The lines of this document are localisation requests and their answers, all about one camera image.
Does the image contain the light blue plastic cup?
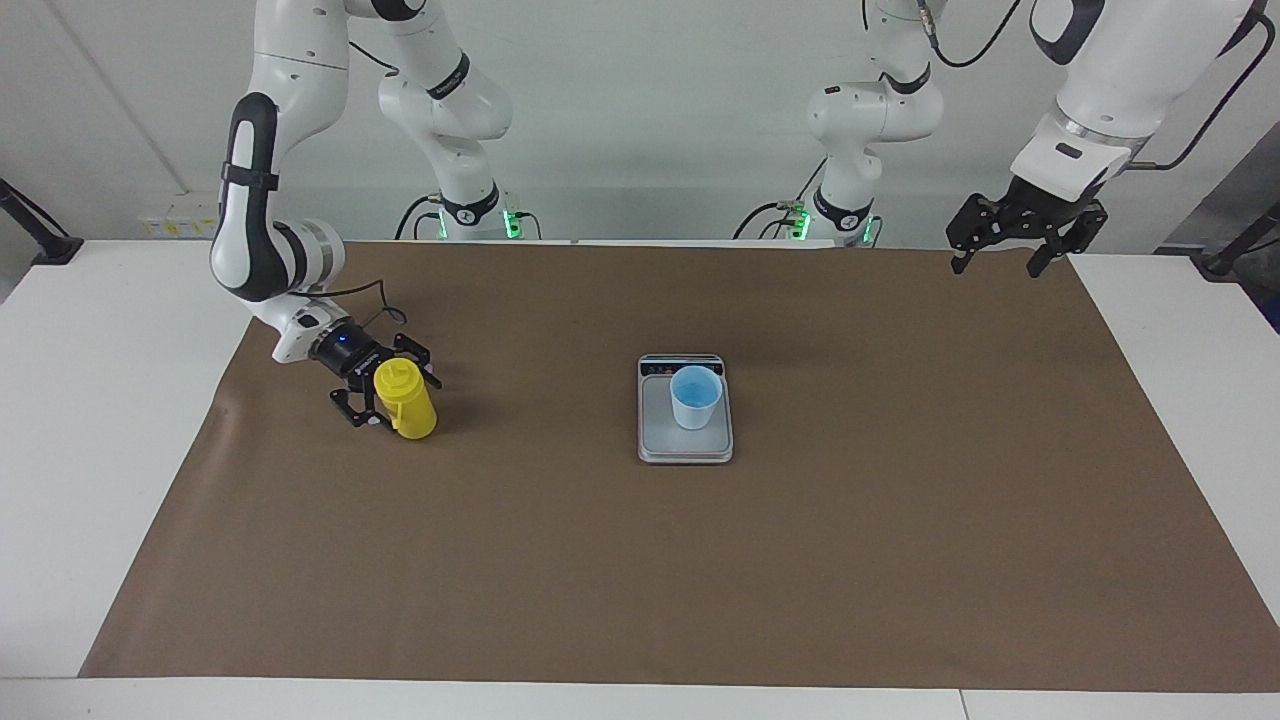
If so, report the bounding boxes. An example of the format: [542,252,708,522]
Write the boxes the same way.
[669,366,724,431]

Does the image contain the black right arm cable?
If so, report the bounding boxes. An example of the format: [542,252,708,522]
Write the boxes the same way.
[320,278,409,326]

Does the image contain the black base cables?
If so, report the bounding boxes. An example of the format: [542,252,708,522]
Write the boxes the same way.
[733,158,831,241]
[395,195,446,241]

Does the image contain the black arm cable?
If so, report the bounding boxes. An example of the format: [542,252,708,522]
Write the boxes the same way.
[920,0,1280,171]
[320,278,409,326]

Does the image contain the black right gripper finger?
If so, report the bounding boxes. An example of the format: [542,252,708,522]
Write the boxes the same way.
[332,385,393,431]
[388,335,444,389]

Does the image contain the black right base cables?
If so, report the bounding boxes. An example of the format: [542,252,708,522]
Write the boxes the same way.
[395,195,446,241]

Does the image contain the black left base cables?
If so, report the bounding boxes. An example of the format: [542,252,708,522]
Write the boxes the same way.
[733,158,831,241]

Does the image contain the yellow squeeze bottle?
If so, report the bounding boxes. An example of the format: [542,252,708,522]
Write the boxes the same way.
[373,357,439,441]

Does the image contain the white wall socket box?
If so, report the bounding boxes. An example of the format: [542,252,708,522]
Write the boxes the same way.
[138,193,233,239]

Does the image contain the silver digital kitchen scale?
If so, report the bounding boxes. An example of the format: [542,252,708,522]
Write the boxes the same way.
[637,353,734,465]

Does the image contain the brown paper mat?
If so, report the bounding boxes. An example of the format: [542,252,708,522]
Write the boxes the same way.
[78,240,1280,694]

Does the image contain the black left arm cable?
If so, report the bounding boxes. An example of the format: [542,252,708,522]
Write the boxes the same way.
[920,0,1280,171]

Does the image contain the dark grey panel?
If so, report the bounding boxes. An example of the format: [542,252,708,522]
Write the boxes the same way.
[1155,125,1280,336]

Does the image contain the black clamp stand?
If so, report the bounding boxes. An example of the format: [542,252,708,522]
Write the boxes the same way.
[1190,200,1280,283]
[0,178,84,266]

